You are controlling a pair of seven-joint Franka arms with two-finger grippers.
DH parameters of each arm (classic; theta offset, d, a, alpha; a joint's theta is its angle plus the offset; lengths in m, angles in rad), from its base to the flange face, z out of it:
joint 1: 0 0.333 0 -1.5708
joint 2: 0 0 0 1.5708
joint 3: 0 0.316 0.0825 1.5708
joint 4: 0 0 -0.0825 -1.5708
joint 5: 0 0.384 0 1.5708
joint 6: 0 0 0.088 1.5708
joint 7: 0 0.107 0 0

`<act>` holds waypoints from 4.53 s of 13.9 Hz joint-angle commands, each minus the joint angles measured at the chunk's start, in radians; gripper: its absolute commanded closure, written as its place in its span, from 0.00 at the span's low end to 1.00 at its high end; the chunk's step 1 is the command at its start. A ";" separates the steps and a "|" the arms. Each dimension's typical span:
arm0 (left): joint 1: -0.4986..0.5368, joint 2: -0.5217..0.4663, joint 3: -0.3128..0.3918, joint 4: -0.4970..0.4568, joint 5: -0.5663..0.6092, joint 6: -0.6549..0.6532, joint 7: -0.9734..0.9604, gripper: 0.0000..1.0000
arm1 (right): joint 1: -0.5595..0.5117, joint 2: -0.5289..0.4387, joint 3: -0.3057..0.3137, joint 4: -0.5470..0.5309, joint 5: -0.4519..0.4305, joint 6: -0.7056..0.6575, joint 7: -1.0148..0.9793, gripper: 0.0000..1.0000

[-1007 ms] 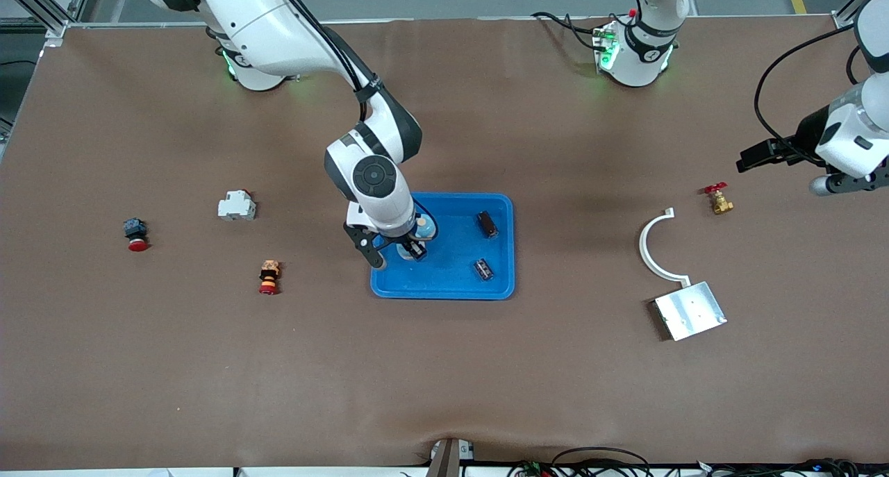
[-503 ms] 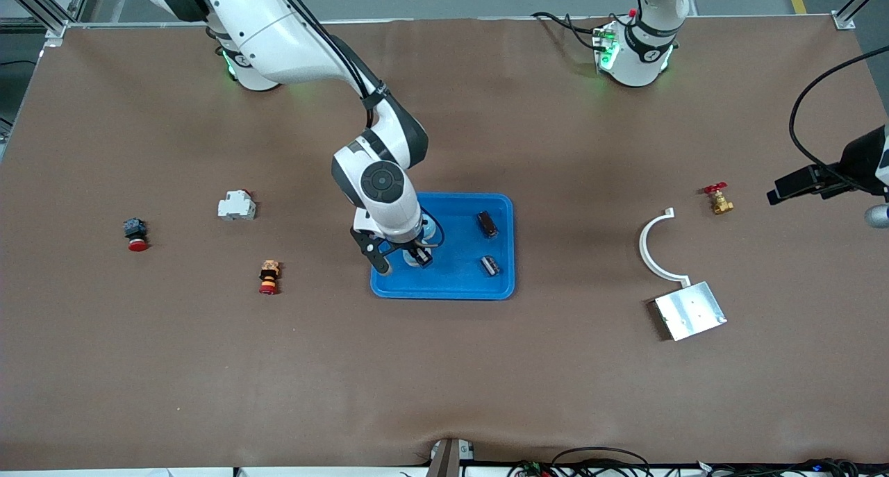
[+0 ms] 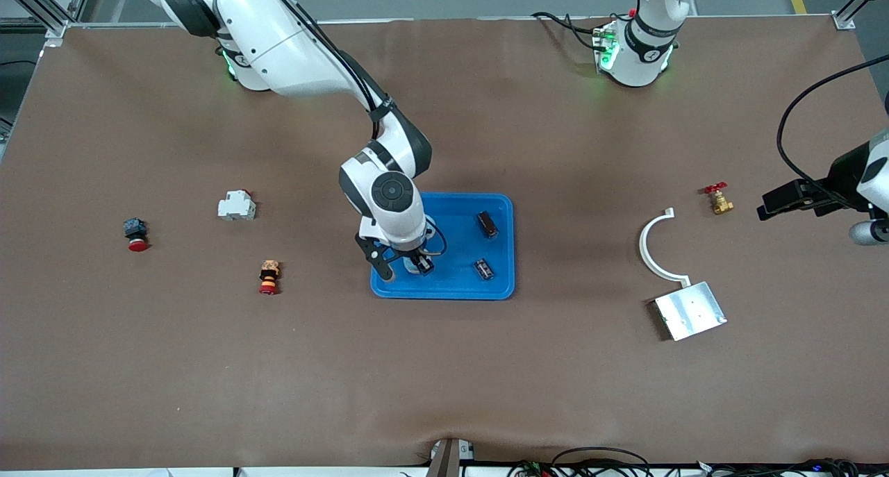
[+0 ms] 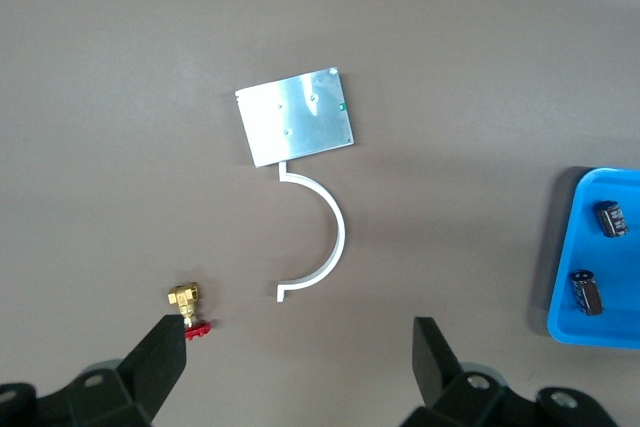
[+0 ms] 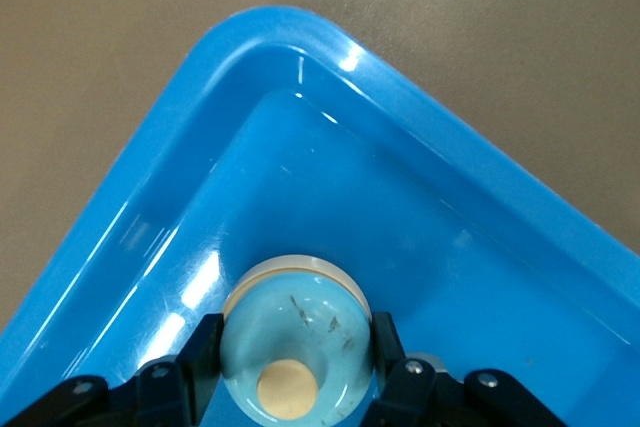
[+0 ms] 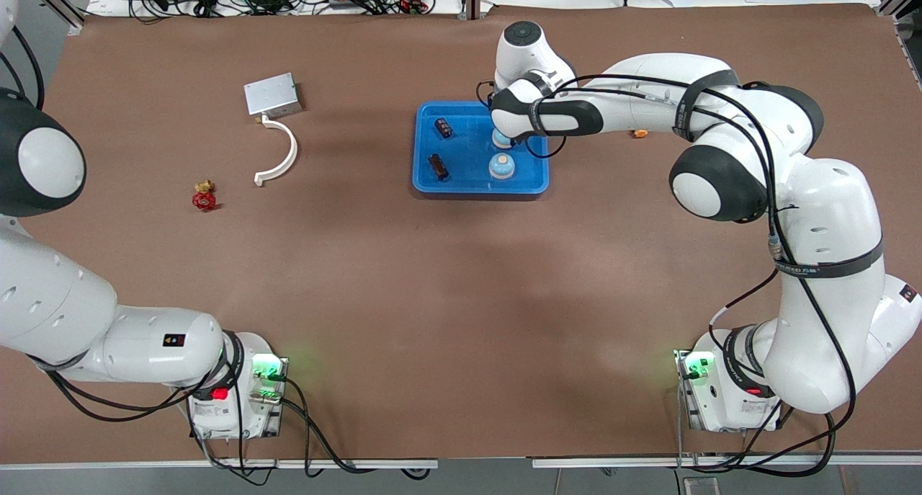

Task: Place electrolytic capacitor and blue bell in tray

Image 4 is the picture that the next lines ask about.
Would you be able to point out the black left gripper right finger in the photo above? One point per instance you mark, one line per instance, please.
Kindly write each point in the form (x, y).
(440, 382)

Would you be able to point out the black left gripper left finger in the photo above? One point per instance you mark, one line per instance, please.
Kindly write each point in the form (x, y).
(140, 382)

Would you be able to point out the dark brown rectangular block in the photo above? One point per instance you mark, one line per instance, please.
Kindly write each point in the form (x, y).
(586, 293)

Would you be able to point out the small black connector block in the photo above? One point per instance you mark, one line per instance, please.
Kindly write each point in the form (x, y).
(611, 219)

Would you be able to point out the blue plastic tray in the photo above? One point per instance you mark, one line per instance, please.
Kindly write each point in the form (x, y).
(625, 267)

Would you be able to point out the aluminium plate module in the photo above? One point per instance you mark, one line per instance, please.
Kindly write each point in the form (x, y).
(295, 117)

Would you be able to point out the white semicircular bracket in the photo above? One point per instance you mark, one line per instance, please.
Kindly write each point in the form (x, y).
(341, 239)

